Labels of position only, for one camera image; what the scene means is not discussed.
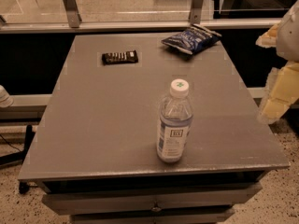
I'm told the dark chocolate bar wrapper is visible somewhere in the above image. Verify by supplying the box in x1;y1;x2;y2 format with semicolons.
102;50;138;65

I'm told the blue chip bag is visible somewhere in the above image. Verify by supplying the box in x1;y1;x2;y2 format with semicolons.
162;24;221;55

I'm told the clear blue-labelled water bottle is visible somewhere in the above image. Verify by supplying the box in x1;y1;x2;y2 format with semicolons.
156;79;193;163

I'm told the grey drawer cabinet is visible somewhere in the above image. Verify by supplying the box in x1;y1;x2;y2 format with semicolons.
19;33;289;224

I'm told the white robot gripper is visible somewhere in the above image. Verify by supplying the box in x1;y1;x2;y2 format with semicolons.
256;0;299;124

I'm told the white object at left edge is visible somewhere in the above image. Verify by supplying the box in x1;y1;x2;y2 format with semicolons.
0;85;13;108

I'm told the black stand base with cable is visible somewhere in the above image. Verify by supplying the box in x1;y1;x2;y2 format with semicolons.
0;125;35;195

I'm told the right metal window bracket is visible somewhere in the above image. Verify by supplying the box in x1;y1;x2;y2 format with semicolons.
189;0;204;24

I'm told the metal window bracket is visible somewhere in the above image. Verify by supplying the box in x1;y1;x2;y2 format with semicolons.
189;0;204;24
63;0;81;28

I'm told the left metal window bracket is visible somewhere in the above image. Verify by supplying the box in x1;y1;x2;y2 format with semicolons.
63;0;81;28

